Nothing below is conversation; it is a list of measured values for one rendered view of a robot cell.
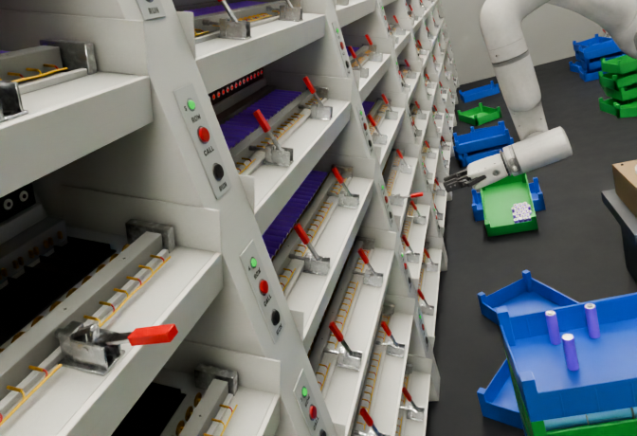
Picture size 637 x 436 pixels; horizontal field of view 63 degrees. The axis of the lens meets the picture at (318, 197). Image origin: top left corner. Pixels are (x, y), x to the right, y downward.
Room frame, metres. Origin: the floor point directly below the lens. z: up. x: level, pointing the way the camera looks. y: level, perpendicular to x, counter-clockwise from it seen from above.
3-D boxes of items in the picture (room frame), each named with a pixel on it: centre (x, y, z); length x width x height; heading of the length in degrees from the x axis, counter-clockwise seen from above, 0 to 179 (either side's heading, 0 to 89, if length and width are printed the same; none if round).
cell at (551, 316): (0.78, -0.32, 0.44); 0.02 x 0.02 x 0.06
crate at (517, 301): (1.37, -0.53, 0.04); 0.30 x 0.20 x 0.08; 13
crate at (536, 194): (2.20, -0.82, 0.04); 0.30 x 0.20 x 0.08; 69
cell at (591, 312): (0.76, -0.39, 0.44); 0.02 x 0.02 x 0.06
